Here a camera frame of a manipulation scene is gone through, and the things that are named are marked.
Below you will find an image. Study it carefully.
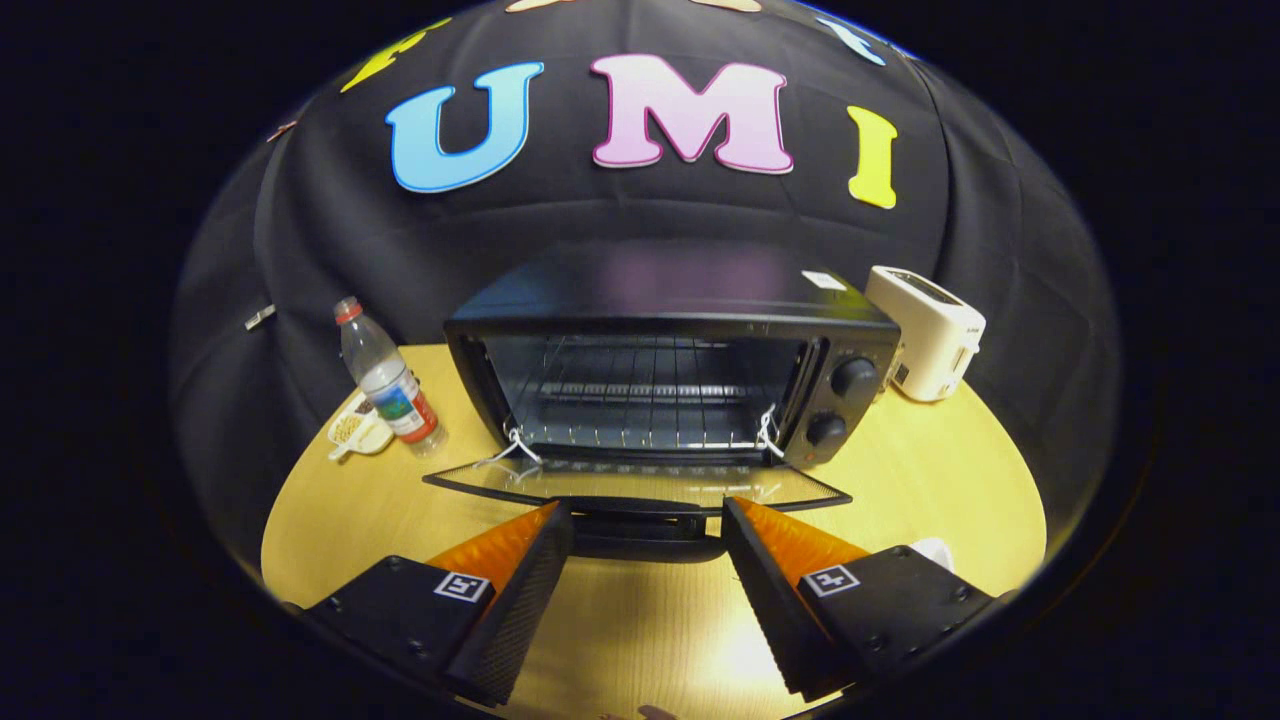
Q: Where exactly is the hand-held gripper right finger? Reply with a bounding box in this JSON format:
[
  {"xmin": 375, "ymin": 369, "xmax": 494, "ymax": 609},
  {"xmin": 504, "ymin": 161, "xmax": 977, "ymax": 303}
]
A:
[{"xmin": 720, "ymin": 497, "xmax": 998, "ymax": 702}]

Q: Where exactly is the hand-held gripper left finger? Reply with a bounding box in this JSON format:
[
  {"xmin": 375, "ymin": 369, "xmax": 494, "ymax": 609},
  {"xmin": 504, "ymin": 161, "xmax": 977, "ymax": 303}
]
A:
[{"xmin": 300, "ymin": 500, "xmax": 575, "ymax": 707}]

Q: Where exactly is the black toaster oven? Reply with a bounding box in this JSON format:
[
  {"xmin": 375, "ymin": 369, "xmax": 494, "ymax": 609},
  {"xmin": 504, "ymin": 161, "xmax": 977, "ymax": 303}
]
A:
[{"xmin": 422, "ymin": 240, "xmax": 903, "ymax": 563}]

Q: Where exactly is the white bread toaster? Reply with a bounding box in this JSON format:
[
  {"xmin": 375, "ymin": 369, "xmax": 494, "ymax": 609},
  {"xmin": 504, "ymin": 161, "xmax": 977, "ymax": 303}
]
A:
[{"xmin": 865, "ymin": 265, "xmax": 987, "ymax": 403}]

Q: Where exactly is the clear plastic water bottle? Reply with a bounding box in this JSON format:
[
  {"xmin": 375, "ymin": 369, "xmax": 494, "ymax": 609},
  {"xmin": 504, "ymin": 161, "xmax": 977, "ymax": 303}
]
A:
[{"xmin": 333, "ymin": 296, "xmax": 449, "ymax": 459}]

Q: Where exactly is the oven wire rack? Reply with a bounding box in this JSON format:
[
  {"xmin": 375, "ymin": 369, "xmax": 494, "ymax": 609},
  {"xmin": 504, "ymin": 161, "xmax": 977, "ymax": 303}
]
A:
[{"xmin": 505, "ymin": 335, "xmax": 801, "ymax": 451}]

